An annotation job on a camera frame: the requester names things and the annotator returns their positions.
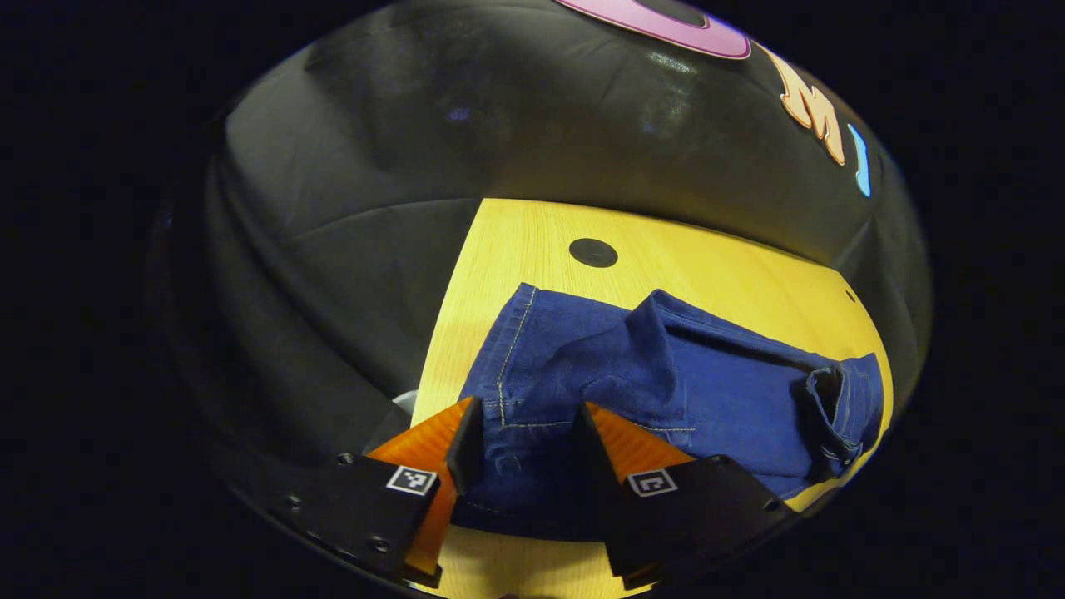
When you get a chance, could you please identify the blue denim jeans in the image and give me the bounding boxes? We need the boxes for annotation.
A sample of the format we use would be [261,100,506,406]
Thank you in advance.
[453,283,884,542]

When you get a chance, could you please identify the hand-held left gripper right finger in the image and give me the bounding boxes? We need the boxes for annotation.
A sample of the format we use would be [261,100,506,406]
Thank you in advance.
[570,402,800,590]

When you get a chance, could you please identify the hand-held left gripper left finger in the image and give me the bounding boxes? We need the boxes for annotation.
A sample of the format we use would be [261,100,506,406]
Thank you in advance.
[250,397,483,587]

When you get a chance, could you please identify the black backdrop cloth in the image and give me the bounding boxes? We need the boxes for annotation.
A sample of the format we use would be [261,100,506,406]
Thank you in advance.
[150,0,933,500]

